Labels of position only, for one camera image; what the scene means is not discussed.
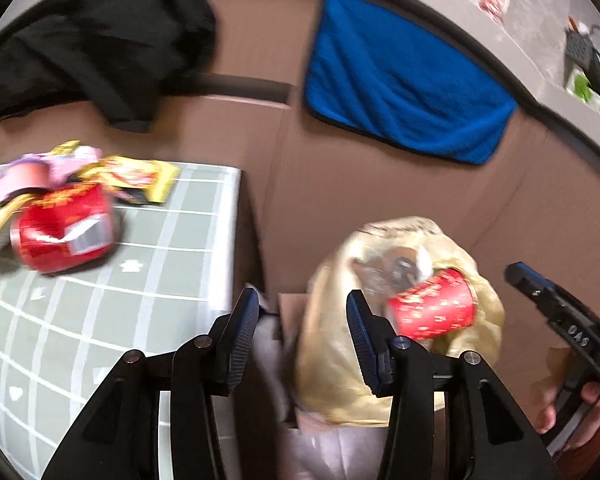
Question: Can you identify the red paper cup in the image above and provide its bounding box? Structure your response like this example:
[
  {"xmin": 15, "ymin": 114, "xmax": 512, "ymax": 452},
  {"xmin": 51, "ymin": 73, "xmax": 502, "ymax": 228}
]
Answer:
[{"xmin": 388, "ymin": 268, "xmax": 478, "ymax": 340}]

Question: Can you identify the yellow snack wrapper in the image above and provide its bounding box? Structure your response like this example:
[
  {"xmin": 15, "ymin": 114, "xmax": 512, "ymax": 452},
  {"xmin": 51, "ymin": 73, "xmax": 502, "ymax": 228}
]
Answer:
[{"xmin": 74, "ymin": 155, "xmax": 181, "ymax": 205}]

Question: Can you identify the crushed red can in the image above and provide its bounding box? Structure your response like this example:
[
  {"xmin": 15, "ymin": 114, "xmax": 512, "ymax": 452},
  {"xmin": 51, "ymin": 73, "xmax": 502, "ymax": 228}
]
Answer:
[{"xmin": 10, "ymin": 183, "xmax": 118, "ymax": 274}]

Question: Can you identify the pink purple sponge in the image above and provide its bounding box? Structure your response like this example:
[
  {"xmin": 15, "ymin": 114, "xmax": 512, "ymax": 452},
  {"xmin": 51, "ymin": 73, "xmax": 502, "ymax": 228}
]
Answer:
[{"xmin": 0, "ymin": 155, "xmax": 53, "ymax": 205}]

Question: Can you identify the pink candy wrapper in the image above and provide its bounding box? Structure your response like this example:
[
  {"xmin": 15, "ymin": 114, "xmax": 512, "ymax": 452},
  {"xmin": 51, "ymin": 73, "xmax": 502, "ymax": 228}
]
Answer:
[{"xmin": 46, "ymin": 140, "xmax": 102, "ymax": 185}]

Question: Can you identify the yellow trash bag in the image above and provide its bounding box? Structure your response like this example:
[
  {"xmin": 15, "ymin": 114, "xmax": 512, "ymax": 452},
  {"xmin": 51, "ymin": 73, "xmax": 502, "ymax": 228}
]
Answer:
[{"xmin": 293, "ymin": 216, "xmax": 506, "ymax": 428}]

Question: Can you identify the person's right hand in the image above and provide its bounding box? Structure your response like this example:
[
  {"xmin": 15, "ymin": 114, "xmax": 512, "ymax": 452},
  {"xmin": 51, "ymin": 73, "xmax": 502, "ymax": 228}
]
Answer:
[{"xmin": 532, "ymin": 348, "xmax": 600, "ymax": 458}]

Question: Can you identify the green grid tablecloth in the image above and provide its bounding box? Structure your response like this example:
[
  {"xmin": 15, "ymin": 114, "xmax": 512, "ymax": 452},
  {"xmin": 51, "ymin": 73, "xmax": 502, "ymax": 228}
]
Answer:
[{"xmin": 0, "ymin": 162, "xmax": 242, "ymax": 479}]

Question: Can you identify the green plastic bag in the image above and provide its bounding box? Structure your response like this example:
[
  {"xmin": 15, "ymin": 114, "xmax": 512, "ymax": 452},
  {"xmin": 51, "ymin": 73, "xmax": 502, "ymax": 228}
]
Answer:
[{"xmin": 566, "ymin": 67, "xmax": 600, "ymax": 115}]

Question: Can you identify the black utensil rack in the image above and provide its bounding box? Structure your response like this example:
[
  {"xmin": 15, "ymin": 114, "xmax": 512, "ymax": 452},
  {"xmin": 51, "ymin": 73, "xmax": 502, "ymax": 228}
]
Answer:
[{"xmin": 565, "ymin": 30, "xmax": 600, "ymax": 95}]

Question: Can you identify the blue towel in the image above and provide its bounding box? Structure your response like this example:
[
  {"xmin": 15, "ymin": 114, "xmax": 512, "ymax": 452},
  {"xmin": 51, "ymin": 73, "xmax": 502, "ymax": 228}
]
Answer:
[{"xmin": 303, "ymin": 0, "xmax": 517, "ymax": 166}]

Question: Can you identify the red filled plastic bottle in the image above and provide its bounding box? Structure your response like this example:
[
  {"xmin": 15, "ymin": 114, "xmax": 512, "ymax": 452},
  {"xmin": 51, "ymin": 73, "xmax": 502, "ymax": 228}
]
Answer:
[{"xmin": 479, "ymin": 0, "xmax": 504, "ymax": 25}]

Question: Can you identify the black jacket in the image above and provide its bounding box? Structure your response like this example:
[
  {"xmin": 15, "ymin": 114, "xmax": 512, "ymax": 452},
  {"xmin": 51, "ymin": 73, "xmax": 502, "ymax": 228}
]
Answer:
[{"xmin": 0, "ymin": 0, "xmax": 216, "ymax": 133}]

